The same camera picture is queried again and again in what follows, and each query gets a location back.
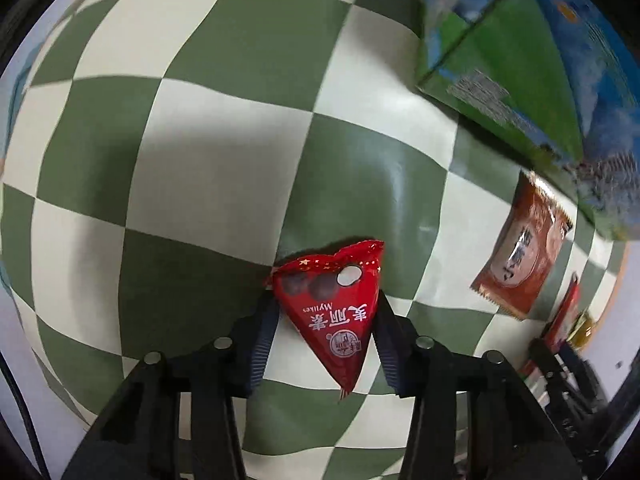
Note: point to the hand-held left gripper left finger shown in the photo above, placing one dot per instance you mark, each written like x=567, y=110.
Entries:
x=260, y=345

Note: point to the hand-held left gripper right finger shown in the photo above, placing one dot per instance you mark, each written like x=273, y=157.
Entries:
x=390, y=355

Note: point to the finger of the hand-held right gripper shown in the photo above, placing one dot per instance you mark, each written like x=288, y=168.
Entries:
x=555, y=372
x=587, y=375

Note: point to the small red triangular packet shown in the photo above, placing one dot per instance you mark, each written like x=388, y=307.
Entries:
x=335, y=320

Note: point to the printed cardboard box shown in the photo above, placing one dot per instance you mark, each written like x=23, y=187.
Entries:
x=500, y=60

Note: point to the yellow snack packet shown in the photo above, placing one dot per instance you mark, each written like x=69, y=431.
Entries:
x=582, y=329

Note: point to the long red snack packet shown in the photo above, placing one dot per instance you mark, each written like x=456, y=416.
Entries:
x=567, y=312

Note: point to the brown snack packet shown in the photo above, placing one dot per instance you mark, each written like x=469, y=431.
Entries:
x=525, y=260

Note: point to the green white checkered mat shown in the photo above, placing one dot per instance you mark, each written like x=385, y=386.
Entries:
x=200, y=160

